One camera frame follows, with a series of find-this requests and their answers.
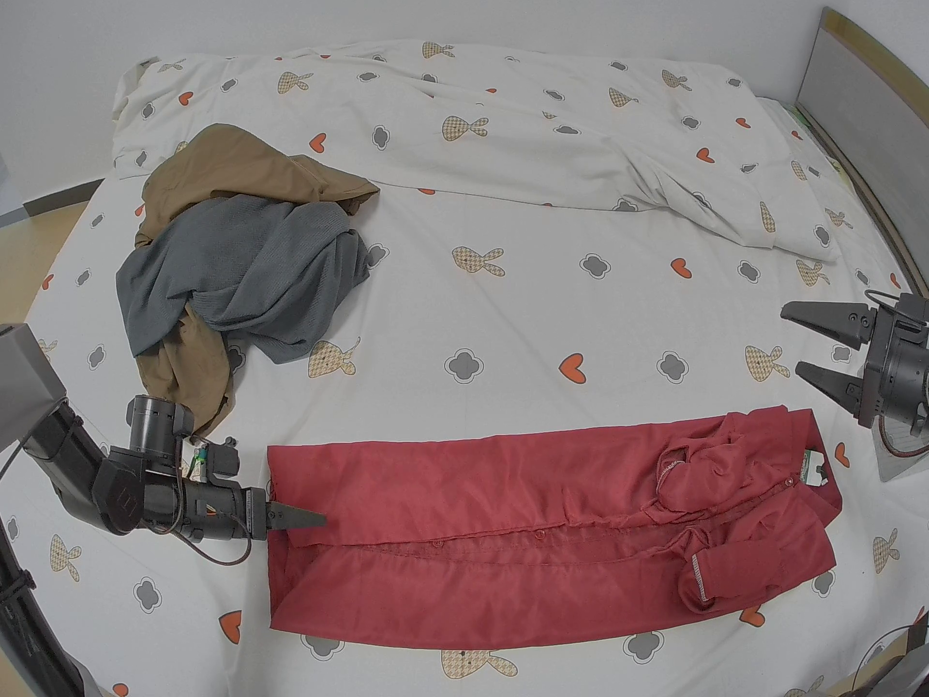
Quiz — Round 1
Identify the bed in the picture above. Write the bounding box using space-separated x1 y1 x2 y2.
0 6 929 697

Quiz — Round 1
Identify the brown garment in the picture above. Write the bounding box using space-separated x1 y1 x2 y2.
134 122 380 448

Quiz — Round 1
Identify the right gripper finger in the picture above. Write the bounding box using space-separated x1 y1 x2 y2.
781 301 877 350
794 360 869 426

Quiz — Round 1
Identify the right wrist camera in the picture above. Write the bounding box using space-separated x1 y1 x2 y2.
891 293 929 350

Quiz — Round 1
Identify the white printed quilt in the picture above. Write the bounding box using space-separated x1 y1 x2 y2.
112 41 843 263

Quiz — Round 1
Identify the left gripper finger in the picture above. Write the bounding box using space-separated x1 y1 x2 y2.
266 501 328 534

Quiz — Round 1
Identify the red shirt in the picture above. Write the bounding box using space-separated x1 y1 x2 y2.
265 404 843 652

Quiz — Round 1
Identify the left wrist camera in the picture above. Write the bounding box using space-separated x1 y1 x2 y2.
190 441 242 483

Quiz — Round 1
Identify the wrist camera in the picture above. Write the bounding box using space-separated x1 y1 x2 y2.
891 293 929 350
190 441 242 483

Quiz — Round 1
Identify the clear plastic box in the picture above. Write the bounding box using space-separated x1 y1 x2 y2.
877 418 929 483

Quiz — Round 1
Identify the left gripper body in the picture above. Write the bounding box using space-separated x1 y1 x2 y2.
178 480 271 543

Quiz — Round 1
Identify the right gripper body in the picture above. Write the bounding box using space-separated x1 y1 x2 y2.
856 302 929 437

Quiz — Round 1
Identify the grey garment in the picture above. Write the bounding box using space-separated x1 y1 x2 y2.
116 195 371 364

